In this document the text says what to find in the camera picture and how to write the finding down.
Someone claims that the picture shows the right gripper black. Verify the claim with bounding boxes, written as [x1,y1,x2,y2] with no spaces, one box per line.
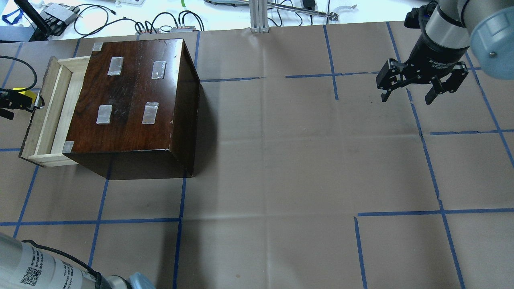
[376,8,469,106]

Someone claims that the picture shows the yellow block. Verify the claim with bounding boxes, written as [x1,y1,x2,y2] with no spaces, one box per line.
[13,88,37,99]

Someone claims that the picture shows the light wooden drawer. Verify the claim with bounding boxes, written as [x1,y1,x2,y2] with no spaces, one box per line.
[18,56,90,167]

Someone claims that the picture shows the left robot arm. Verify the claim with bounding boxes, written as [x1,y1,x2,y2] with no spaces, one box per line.
[0,234,154,289]

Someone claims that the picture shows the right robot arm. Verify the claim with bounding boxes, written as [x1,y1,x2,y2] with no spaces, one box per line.
[376,0,514,105]

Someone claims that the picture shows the dark wooden drawer box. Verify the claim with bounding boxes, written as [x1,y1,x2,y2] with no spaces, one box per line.
[63,38,201,180]

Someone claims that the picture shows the brown paper table cover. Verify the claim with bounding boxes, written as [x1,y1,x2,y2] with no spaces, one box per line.
[1,22,514,289]

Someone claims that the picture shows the green handled reacher tool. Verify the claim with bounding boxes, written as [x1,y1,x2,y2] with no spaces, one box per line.
[267,2,339,21]

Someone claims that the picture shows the aluminium frame post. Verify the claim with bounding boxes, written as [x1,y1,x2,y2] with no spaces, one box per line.
[249,0,269,33]

